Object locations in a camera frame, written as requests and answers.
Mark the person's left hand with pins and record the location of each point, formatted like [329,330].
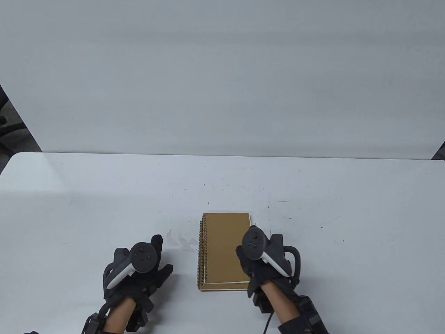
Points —
[139,283]

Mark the person's right hand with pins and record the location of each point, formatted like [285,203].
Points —
[259,275]

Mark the person's right thumb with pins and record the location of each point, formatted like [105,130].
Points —
[242,259]

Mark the person's left thumb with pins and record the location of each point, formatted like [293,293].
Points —
[166,272]

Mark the person's right forearm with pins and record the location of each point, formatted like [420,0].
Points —
[278,301]

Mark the person's left forearm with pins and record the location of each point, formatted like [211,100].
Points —
[120,315]

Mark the white and grey glove-mounted controller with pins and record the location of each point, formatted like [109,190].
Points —
[140,259]
[255,243]

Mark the small brown spiral notebook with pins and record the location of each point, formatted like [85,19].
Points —
[227,243]

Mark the large brown spiral notebook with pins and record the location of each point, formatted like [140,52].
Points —
[215,286]

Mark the white backdrop board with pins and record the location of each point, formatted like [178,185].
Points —
[222,76]

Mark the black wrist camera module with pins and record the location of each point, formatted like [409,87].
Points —
[261,299]
[139,315]

